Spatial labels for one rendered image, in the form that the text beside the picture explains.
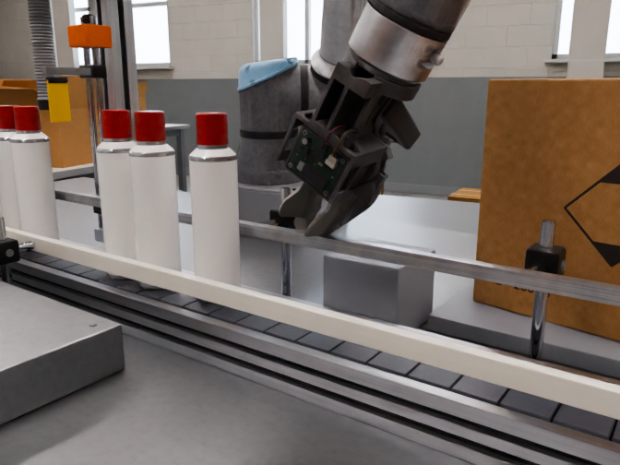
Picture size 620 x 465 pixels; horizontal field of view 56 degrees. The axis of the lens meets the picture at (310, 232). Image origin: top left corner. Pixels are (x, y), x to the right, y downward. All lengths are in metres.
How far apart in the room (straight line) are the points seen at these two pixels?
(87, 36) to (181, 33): 6.79
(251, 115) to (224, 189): 0.52
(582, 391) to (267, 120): 0.81
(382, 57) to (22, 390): 0.42
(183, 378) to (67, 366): 0.11
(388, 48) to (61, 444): 0.41
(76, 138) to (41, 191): 1.81
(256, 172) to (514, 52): 5.10
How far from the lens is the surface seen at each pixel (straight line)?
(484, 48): 6.14
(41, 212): 0.92
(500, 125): 0.71
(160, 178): 0.68
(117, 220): 0.74
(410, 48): 0.49
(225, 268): 0.64
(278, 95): 1.12
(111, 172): 0.73
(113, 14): 0.97
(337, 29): 1.06
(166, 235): 0.69
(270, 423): 0.53
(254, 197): 1.11
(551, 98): 0.69
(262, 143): 1.13
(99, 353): 0.62
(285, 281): 0.72
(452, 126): 6.19
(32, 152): 0.91
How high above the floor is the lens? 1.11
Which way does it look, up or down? 14 degrees down
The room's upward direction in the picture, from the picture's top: straight up
